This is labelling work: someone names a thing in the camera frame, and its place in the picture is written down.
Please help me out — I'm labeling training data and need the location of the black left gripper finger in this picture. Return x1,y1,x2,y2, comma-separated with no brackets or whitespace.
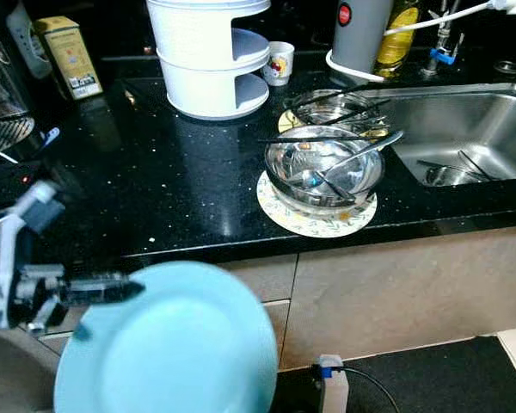
66,273,146,305

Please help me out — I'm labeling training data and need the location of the light blue round plate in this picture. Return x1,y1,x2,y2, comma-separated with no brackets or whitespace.
53,261,279,413

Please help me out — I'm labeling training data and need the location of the black power strip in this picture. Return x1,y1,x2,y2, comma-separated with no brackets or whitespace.
0,168,35,207

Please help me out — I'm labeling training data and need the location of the chrome and black appliance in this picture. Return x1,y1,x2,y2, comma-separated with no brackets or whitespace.
0,0,54,160

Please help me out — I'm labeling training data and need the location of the floral rimmed white plate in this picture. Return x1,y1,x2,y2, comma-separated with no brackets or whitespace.
256,168,378,239

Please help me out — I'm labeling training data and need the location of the large steel bowl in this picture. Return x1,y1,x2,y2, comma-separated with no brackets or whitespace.
264,125,386,212

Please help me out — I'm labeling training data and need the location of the yellow tea box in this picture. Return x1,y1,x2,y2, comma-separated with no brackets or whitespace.
33,15,104,101

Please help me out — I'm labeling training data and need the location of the pale yellow plate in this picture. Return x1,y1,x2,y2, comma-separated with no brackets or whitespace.
278,108,304,134

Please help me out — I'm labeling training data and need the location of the white tiered plastic rack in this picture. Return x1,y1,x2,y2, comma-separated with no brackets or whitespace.
146,0,272,121

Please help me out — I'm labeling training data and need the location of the black chopstick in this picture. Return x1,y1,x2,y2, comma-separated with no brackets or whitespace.
456,150,498,182
256,131,386,145

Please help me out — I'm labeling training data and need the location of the small white printed cup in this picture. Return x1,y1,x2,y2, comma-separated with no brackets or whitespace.
262,40,296,87

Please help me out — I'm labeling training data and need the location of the beige cabinet front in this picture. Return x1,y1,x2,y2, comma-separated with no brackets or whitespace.
34,222,516,373

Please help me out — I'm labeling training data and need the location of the long steel spoon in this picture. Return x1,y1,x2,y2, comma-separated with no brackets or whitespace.
322,129,406,179

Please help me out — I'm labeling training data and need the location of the black floor mat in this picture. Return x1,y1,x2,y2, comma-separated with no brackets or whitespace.
271,336,516,413

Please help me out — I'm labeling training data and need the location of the grey cylindrical appliance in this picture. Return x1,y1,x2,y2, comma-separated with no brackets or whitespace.
331,0,395,77

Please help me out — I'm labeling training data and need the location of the yellow oil bottle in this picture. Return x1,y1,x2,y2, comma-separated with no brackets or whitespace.
376,0,422,78

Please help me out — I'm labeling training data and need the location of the stainless steel sink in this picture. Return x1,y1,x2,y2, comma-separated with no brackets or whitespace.
357,83,516,188

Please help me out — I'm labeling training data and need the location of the steel faucet with blue clip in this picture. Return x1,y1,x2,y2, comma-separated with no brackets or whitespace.
421,0,465,80

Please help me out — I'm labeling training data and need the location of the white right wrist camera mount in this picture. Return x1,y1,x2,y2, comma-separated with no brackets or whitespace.
316,354,350,413

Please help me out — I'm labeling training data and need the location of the thick white power cable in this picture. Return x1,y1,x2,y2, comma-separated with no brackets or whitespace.
324,3,500,85

